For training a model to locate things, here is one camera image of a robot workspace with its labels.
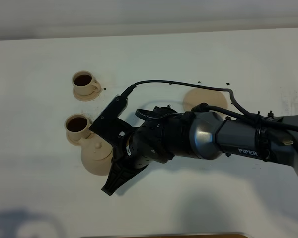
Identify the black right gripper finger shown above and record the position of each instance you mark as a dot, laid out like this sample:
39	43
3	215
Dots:
121	172

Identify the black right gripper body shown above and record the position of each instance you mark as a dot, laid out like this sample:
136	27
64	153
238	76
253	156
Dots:
163	135

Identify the beige clay teapot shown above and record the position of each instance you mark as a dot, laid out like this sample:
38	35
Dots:
96	155

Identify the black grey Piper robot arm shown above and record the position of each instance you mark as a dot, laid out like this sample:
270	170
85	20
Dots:
200	133

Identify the beige teapot saucer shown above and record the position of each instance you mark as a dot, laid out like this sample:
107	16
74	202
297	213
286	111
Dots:
197	95

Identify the near beige cup saucer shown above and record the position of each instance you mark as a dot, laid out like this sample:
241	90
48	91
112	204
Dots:
75	138

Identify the beige cup saucer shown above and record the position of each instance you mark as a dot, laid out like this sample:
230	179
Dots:
85	96
75	138

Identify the near beige teacup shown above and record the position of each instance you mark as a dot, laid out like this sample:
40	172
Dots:
78	122

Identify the beige teacup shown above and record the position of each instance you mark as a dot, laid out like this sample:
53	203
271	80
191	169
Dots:
85	84
78	122

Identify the far beige cup saucer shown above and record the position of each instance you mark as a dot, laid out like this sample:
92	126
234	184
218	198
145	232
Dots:
85	96

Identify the far beige teacup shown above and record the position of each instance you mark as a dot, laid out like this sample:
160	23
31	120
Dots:
85	84

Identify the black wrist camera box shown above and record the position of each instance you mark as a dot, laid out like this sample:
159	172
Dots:
108	125

